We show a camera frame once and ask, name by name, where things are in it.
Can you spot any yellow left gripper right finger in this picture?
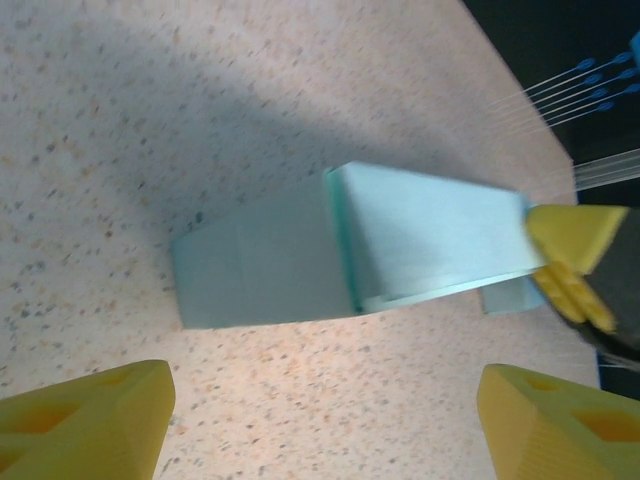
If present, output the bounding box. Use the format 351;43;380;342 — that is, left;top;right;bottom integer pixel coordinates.
477;363;640;480

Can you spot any light blue paper box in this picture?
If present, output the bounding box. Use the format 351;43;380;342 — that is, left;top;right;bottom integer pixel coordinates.
171;160;546;331

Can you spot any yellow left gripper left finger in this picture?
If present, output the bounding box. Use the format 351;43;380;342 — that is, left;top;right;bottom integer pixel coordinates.
0;359;176;480

